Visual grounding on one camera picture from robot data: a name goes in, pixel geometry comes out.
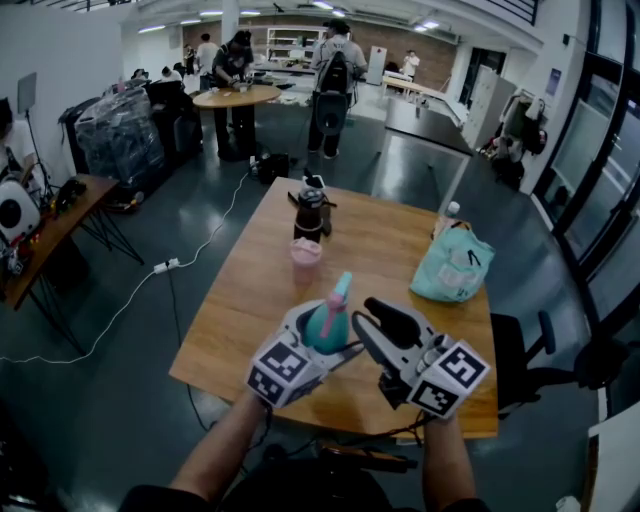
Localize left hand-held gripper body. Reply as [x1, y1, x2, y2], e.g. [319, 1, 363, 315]
[245, 328, 330, 409]

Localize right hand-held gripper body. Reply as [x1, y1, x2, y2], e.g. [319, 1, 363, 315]
[377, 332, 491, 419]

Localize teal spray bottle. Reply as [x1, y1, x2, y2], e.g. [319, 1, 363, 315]
[303, 304, 350, 355]

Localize teal and pink spray nozzle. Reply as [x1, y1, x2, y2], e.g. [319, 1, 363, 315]
[319, 272, 354, 337]

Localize person's left forearm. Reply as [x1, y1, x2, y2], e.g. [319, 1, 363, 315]
[172, 392, 269, 506]

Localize person's right forearm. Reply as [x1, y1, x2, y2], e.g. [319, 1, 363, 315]
[419, 412, 476, 506]

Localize dark thermos bottle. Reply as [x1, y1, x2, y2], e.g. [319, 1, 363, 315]
[287, 167, 337, 236]

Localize pink plastic cup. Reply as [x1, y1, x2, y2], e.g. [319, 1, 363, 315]
[289, 237, 323, 285]

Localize black office chair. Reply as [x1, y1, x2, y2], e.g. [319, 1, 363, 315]
[489, 309, 631, 419]

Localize teal plastic bag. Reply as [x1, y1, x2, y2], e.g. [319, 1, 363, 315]
[409, 222, 496, 304]

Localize person's dark clothing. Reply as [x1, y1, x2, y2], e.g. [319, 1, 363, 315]
[119, 472, 491, 512]

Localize black bag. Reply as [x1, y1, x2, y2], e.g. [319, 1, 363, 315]
[257, 153, 290, 185]

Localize white desk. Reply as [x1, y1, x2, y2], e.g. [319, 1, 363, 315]
[587, 409, 640, 512]

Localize large black table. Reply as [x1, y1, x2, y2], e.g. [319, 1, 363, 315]
[384, 97, 474, 199]

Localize coat rack with clothes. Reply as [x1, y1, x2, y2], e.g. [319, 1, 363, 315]
[484, 88, 549, 191]

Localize round wooden table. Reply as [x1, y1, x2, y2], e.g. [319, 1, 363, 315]
[192, 84, 283, 161]

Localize black cabinet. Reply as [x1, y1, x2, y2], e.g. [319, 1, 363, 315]
[147, 79, 204, 161]

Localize white locker cabinet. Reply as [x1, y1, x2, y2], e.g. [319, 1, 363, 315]
[462, 64, 519, 149]

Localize light wooden table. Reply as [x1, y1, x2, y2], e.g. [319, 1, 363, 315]
[382, 74, 441, 101]

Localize plastic-wrapped black stack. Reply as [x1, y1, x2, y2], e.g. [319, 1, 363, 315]
[74, 87, 166, 189]

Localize wooden desk with black legs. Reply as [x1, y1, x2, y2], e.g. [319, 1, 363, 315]
[0, 173, 145, 356]

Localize small black pouch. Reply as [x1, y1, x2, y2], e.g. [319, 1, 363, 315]
[53, 178, 87, 211]

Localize tall white appliance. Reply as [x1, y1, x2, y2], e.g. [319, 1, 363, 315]
[366, 45, 387, 86]

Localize black framed glass doors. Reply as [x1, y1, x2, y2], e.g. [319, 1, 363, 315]
[532, 0, 640, 326]

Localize white shelving unit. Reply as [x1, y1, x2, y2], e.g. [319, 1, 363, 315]
[267, 25, 326, 61]

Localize white case with black circle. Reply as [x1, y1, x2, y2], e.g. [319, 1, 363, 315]
[0, 180, 42, 244]

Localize black balcony railing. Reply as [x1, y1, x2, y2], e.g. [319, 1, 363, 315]
[19, 0, 541, 25]

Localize grey panel on stand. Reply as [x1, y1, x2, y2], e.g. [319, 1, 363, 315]
[17, 72, 39, 115]

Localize black floor cable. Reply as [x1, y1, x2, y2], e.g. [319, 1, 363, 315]
[167, 272, 216, 431]

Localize white power cable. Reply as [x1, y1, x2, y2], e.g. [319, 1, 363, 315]
[0, 172, 250, 365]

